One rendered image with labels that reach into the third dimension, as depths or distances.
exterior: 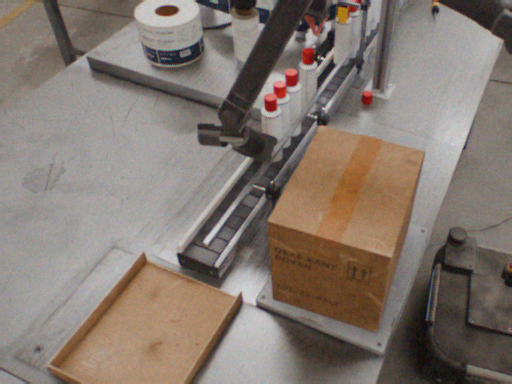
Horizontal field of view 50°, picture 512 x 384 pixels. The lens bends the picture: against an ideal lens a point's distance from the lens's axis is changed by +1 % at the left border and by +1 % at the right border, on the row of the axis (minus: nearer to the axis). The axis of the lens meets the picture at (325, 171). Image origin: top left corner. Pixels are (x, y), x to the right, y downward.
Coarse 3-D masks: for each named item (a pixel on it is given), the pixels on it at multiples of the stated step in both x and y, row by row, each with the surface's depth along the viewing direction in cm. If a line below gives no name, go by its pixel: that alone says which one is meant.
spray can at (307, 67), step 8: (304, 56) 148; (312, 56) 148; (304, 64) 150; (312, 64) 150; (304, 72) 150; (312, 72) 150; (304, 80) 152; (312, 80) 152; (304, 88) 154; (312, 88) 154; (304, 96) 156; (312, 96) 156; (304, 104) 158; (312, 112) 161
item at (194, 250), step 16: (352, 64) 181; (320, 80) 174; (336, 80) 174; (304, 128) 156; (256, 160) 146; (272, 176) 142; (240, 192) 137; (256, 192) 138; (224, 208) 133; (240, 208) 134; (208, 224) 130; (240, 224) 130; (192, 240) 126; (224, 240) 126; (192, 256) 123; (208, 256) 123
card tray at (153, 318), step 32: (128, 288) 122; (160, 288) 122; (192, 288) 122; (96, 320) 116; (128, 320) 116; (160, 320) 116; (192, 320) 117; (224, 320) 114; (64, 352) 109; (96, 352) 111; (128, 352) 111; (160, 352) 111; (192, 352) 112
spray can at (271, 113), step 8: (272, 96) 133; (264, 104) 134; (272, 104) 133; (264, 112) 135; (272, 112) 134; (280, 112) 136; (264, 120) 136; (272, 120) 135; (280, 120) 137; (264, 128) 138; (272, 128) 137; (280, 128) 139; (280, 136) 140; (280, 152) 144; (280, 160) 146
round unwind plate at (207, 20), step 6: (204, 12) 199; (210, 12) 199; (216, 12) 200; (222, 12) 200; (204, 18) 196; (210, 18) 196; (216, 18) 197; (222, 18) 197; (228, 18) 197; (204, 24) 193; (210, 24) 193; (216, 24) 194; (222, 24) 194
